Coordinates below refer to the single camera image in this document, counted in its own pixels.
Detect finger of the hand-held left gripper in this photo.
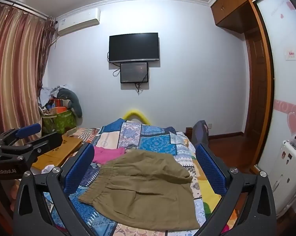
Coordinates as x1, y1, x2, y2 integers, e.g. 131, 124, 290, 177
0, 131, 63, 163
0, 124, 42, 148

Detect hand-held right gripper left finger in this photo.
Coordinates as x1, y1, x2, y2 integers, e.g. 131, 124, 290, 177
12, 143, 95, 236

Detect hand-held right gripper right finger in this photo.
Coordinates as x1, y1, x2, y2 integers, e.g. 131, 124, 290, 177
196, 143, 278, 236

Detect olive green pants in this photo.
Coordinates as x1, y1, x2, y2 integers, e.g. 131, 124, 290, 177
78, 150, 201, 233

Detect wooden folding bed table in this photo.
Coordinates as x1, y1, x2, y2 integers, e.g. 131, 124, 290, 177
31, 136, 83, 171

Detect rainbow striped bed sheet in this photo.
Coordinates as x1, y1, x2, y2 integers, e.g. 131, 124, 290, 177
192, 176, 239, 236

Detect white cloth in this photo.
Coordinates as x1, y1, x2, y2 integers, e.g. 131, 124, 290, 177
41, 165, 56, 175

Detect pink cloth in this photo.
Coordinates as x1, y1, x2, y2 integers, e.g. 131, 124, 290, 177
92, 146, 126, 165

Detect orange box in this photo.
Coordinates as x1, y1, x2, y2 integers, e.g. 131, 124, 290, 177
50, 99, 72, 115

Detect grey backpack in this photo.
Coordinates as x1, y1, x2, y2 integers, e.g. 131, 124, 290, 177
192, 120, 209, 146

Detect pile of clothes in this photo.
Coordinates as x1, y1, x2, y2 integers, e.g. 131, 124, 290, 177
38, 85, 72, 109

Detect patchwork patterned blanket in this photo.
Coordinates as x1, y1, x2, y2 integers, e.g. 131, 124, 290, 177
43, 118, 239, 236

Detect striped red curtain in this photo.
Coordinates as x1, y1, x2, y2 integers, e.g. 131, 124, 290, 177
0, 0, 58, 148

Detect white suitcase with stickers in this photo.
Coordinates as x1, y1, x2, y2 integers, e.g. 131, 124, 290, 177
272, 140, 296, 218

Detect yellow pillow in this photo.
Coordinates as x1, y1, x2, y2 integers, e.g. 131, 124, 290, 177
123, 109, 152, 124

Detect wooden door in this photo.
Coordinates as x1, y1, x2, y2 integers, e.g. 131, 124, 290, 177
244, 27, 268, 136

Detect frosted wardrobe door with hearts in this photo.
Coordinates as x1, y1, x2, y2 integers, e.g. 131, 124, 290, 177
257, 0, 296, 177

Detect white air conditioner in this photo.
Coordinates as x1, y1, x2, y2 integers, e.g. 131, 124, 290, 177
56, 8, 100, 35

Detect wooden overhead cabinet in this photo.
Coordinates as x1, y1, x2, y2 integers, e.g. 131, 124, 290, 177
210, 0, 278, 33

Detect small black wall monitor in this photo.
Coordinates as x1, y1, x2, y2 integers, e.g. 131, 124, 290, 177
120, 62, 149, 83

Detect black wall television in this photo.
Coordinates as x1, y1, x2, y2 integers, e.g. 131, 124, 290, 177
109, 32, 160, 64

